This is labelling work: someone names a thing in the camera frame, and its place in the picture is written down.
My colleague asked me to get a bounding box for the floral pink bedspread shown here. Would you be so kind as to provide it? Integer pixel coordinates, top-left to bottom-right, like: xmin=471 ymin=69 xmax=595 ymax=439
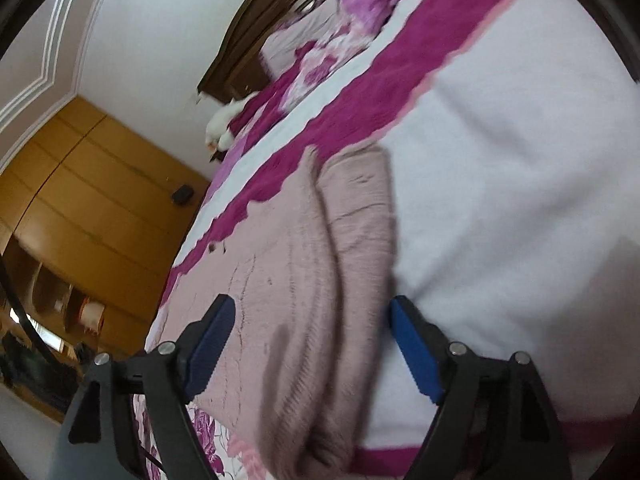
xmin=169 ymin=0 xmax=639 ymax=477

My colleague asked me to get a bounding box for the lilac pillow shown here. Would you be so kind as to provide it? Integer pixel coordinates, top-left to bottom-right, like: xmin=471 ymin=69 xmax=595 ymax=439
xmin=259 ymin=0 xmax=345 ymax=80

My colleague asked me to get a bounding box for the white plush toy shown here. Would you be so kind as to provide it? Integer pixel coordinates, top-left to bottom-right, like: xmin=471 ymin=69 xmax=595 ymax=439
xmin=205 ymin=92 xmax=257 ymax=154

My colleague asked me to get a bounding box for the small black bag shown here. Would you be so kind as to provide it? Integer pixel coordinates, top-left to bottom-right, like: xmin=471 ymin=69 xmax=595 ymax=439
xmin=171 ymin=184 xmax=195 ymax=207

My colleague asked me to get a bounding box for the pink knitted cardigan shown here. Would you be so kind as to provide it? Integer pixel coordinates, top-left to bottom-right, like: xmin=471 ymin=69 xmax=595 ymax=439
xmin=192 ymin=144 xmax=399 ymax=480

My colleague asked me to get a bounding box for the dark wooden headboard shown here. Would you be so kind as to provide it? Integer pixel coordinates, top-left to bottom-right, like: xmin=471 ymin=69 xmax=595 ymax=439
xmin=198 ymin=0 xmax=316 ymax=103

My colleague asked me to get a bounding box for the wooden wardrobe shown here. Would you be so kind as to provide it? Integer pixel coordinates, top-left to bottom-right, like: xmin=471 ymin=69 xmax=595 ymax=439
xmin=1 ymin=98 xmax=208 ymax=361

